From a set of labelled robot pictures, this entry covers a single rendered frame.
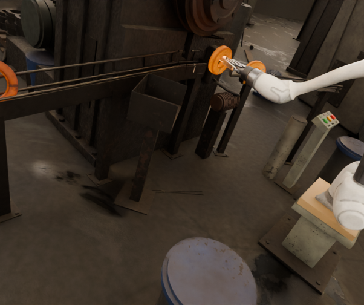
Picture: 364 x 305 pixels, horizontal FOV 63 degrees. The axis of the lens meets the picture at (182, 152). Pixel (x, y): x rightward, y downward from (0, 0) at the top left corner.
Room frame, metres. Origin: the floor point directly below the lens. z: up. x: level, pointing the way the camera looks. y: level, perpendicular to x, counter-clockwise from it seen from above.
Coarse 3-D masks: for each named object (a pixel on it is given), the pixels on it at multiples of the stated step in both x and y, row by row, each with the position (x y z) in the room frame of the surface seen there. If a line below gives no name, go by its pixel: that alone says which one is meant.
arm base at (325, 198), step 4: (324, 192) 1.34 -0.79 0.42; (328, 192) 1.30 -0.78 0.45; (316, 196) 1.30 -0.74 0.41; (320, 196) 1.30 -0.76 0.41; (324, 196) 1.30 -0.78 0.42; (328, 196) 1.28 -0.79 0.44; (320, 200) 1.28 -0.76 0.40; (324, 200) 1.28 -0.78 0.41; (328, 200) 1.27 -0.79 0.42; (332, 200) 1.26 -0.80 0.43; (324, 204) 1.26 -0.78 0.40; (328, 204) 1.26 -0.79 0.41; (332, 204) 1.25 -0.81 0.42; (328, 208) 1.25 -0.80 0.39; (332, 208) 1.24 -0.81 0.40
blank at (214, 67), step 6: (216, 48) 1.59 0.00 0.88; (222, 48) 1.59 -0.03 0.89; (228, 48) 1.61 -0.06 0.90; (216, 54) 1.56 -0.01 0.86; (222, 54) 1.59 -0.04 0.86; (228, 54) 1.63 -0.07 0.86; (210, 60) 1.56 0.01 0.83; (216, 60) 1.56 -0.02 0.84; (210, 66) 1.56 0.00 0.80; (216, 66) 1.58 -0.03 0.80; (222, 66) 1.63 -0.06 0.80; (216, 72) 1.60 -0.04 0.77; (222, 72) 1.64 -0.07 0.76
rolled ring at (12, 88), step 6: (0, 66) 0.97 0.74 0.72; (6, 66) 0.99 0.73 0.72; (6, 72) 0.98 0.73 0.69; (12, 72) 0.99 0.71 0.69; (6, 78) 0.98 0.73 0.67; (12, 78) 0.99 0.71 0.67; (12, 84) 0.98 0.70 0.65; (6, 90) 0.97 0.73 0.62; (12, 90) 0.97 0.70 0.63; (6, 96) 0.94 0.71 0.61
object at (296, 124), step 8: (296, 120) 1.97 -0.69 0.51; (304, 120) 2.00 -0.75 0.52; (288, 128) 1.98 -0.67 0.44; (296, 128) 1.95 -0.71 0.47; (304, 128) 1.99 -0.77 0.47; (288, 136) 1.96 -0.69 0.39; (296, 136) 1.96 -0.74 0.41; (280, 144) 1.98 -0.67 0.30; (288, 144) 1.95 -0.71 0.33; (272, 152) 2.01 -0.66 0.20; (280, 152) 1.96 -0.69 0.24; (288, 152) 1.97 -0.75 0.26; (272, 160) 1.97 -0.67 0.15; (280, 160) 1.95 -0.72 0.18; (264, 168) 2.00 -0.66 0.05; (272, 168) 1.96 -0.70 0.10; (280, 168) 1.97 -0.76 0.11; (272, 176) 1.96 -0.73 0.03
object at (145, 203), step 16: (144, 80) 1.31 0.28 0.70; (160, 80) 1.38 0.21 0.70; (144, 96) 1.12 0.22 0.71; (160, 96) 1.38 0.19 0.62; (176, 96) 1.38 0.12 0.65; (128, 112) 1.12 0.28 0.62; (144, 112) 1.12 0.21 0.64; (160, 112) 1.12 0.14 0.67; (176, 112) 1.12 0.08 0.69; (160, 128) 1.12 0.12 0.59; (144, 144) 1.25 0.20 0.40; (144, 160) 1.25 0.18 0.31; (144, 176) 1.25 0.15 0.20; (128, 192) 1.30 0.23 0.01; (144, 192) 1.34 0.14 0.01; (128, 208) 1.18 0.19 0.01; (144, 208) 1.21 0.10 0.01
